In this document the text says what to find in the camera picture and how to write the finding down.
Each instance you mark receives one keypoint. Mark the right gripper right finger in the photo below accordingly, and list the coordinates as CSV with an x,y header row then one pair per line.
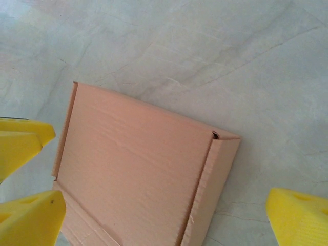
x,y
299,220

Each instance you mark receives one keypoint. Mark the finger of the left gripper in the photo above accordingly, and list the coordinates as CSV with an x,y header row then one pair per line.
x,y
20,143

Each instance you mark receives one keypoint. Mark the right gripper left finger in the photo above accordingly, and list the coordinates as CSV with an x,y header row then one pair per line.
x,y
30,220

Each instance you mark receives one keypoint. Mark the orange paper box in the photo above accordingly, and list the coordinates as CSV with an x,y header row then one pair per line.
x,y
133,159

